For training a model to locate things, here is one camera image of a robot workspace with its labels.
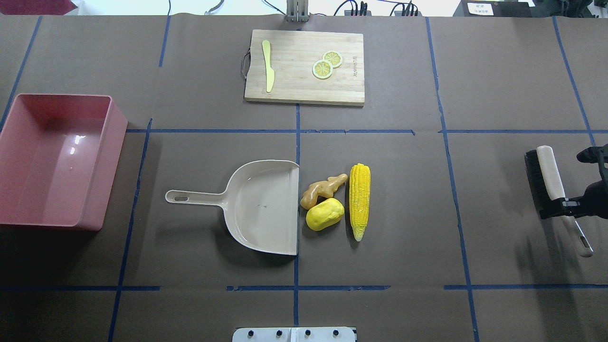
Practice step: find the beige plastic dustpan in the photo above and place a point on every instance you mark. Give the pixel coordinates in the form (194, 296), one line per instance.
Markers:
(259, 204)

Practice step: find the yellow plastic knife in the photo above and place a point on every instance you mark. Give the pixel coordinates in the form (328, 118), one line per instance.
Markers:
(269, 71)

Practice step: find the brown toy ginger root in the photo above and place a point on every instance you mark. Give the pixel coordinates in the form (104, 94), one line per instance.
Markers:
(325, 189)

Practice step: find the black power box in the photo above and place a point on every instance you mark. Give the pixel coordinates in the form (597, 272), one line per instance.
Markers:
(493, 8)

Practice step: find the pink plastic bin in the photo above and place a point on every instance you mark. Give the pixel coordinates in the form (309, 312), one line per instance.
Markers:
(59, 155)

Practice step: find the wooden cutting board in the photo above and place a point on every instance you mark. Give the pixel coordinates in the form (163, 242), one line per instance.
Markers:
(293, 54)

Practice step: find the pink cloth on stand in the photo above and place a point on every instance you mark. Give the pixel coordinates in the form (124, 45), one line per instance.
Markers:
(36, 7)

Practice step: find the yellow toy corn cob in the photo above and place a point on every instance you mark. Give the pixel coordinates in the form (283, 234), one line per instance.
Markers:
(359, 199)

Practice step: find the beige black hand brush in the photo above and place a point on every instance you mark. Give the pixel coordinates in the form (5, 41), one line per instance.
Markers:
(546, 184)

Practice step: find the lemon slice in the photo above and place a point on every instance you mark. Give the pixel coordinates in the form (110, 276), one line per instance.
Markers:
(322, 69)
(333, 57)

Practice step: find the silver metal frame post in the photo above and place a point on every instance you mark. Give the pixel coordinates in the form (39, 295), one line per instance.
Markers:
(297, 11)

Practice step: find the white camera support pole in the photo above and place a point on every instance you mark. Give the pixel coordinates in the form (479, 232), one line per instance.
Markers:
(295, 334)

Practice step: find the lemon slice near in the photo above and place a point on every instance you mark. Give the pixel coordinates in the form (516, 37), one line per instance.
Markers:
(322, 69)

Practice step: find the lemon slice far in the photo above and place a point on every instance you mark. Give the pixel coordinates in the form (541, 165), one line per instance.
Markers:
(333, 57)

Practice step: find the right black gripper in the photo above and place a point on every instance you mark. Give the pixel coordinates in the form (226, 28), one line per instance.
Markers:
(597, 192)

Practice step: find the yellow toy potato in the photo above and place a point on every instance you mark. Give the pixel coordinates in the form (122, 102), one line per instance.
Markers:
(325, 214)

